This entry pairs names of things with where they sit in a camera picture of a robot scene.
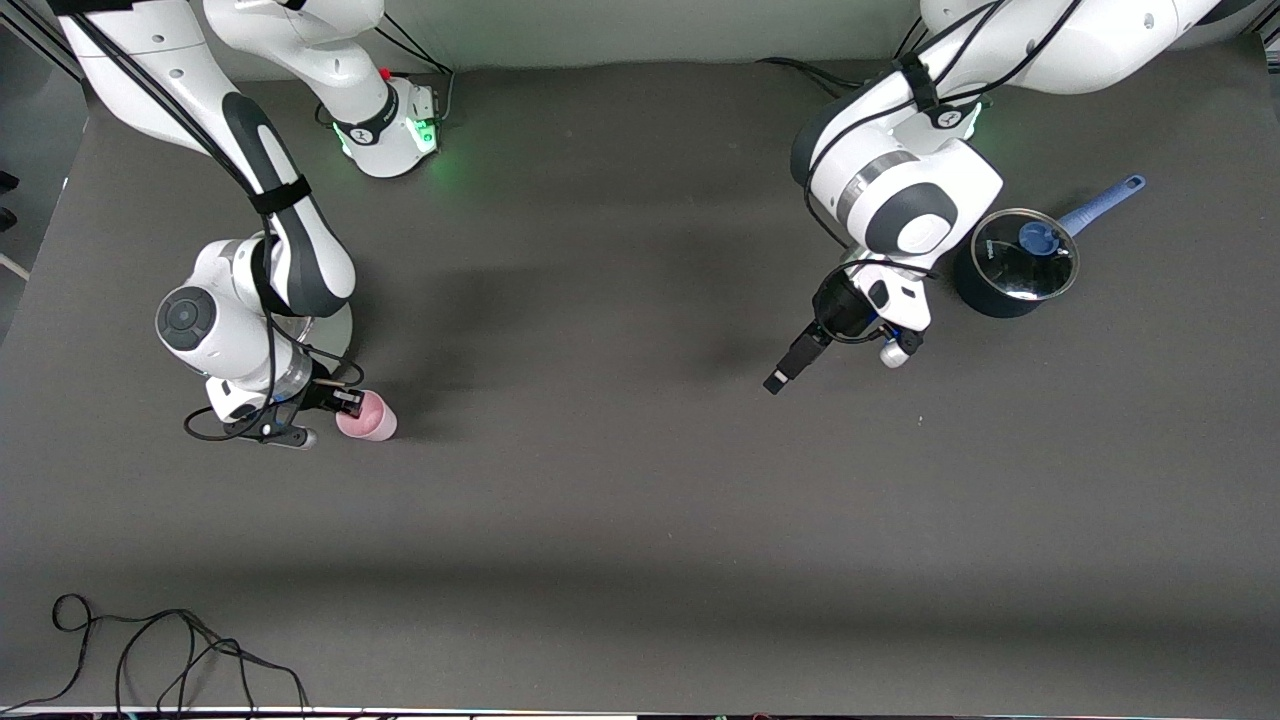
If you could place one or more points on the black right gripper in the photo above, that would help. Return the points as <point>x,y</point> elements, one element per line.
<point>318,396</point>

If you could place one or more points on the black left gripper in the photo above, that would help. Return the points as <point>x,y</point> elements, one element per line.
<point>838,309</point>

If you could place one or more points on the pink plastic cup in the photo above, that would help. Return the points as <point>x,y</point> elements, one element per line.
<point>372,420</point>

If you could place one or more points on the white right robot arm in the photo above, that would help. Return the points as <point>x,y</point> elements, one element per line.
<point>300,260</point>

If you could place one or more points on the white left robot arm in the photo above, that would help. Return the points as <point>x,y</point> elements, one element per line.
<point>900,190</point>

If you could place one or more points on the dark blue saucepan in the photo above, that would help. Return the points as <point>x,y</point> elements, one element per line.
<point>985,295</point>

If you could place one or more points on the dark grey table mat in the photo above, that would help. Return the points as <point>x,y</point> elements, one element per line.
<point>640,500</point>

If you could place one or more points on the glass lid with blue knob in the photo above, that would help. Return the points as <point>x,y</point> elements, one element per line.
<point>1025,265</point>

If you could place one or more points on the white slanted bar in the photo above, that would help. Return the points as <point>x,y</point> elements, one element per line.
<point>12,266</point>

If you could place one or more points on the black floor object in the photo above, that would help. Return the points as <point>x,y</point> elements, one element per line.
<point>8,200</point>

